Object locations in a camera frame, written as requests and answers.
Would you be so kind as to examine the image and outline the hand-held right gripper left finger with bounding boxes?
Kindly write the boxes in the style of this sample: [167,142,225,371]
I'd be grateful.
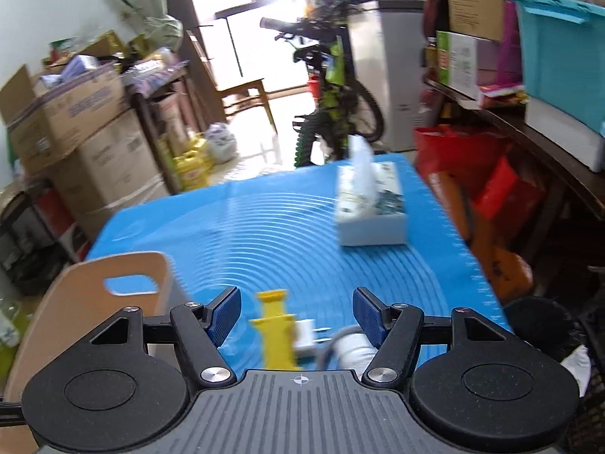
[76,286,243,385]

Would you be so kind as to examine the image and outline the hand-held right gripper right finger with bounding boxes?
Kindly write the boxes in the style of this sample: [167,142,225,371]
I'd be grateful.
[354,286,535,385]

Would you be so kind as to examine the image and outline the white small bottle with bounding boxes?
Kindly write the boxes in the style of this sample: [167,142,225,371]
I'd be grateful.
[335,333,379,370]

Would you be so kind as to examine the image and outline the yellow plastic toy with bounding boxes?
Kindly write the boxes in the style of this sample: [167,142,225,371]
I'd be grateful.
[249,288,303,370]

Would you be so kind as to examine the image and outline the light blue tape ring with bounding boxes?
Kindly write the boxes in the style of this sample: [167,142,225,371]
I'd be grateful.
[318,325,360,367]

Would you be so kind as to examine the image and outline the white plug charger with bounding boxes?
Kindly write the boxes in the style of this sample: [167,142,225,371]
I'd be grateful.
[295,319,329,355]

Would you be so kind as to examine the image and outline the beige plastic basket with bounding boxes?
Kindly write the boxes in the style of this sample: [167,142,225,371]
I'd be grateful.
[1,252,179,407]

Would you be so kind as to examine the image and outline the tissue box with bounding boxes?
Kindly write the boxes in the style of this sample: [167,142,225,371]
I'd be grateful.
[334,135,408,247]

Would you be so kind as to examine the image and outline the blue silicone mat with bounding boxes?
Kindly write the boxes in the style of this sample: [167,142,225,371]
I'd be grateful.
[85,154,513,372]

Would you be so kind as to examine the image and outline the orange brown box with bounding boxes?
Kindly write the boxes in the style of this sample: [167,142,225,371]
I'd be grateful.
[425,170,535,303]

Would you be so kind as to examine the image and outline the yellow plastic containers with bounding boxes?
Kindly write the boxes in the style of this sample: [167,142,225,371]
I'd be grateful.
[172,135,213,190]

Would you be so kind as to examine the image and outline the black waste basket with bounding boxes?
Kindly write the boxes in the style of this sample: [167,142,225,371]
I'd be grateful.
[503,295,591,405]

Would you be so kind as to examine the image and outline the red paper bag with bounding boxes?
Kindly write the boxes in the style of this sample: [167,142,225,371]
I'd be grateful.
[413,125,516,223]

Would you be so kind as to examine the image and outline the white plastic bag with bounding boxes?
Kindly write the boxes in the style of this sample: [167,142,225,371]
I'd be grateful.
[205,123,237,162]

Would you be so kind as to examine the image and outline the large taped cardboard box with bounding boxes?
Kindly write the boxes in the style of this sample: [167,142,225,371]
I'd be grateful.
[47,109,171,242]

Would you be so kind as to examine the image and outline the black metal cart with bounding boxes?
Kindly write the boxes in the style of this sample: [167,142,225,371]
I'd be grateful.
[0,189,90,294]

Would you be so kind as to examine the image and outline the crumpled white paper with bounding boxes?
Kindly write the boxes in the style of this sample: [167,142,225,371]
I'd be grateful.
[560,345,591,395]

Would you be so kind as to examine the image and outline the dark wooden side table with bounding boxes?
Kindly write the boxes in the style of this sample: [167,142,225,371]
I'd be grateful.
[125,64,213,190]

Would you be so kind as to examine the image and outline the green black bicycle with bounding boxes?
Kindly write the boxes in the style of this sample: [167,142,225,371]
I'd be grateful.
[259,9,386,168]

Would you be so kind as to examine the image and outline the white leaf print bottle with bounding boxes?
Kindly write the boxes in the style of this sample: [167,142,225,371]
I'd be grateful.
[0,303,22,348]

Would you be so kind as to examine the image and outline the wooden chair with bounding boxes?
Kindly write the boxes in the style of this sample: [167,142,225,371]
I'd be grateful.
[215,7,279,135]

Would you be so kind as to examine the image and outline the dark wooden bench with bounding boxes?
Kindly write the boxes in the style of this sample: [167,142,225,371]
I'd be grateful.
[423,78,605,266]

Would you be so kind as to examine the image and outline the white freezer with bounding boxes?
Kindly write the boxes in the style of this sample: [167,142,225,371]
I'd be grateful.
[350,0,426,152]

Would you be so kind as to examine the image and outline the pink flat boxes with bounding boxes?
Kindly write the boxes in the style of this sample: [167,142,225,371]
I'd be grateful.
[477,82,527,109]

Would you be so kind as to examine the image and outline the white foam box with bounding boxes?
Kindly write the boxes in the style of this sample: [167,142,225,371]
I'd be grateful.
[524,97,605,173]

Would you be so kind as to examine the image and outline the green white carton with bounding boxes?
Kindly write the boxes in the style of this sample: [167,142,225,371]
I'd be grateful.
[435,31,480,100]

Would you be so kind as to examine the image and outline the teal storage bin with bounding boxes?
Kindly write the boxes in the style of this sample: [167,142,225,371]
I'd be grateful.
[509,0,605,133]

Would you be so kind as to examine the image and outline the green curtain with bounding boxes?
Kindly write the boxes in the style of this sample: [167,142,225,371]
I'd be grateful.
[92,0,185,53]

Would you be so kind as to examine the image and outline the brown cardboard box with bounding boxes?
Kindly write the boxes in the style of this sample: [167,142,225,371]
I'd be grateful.
[444,0,523,41]

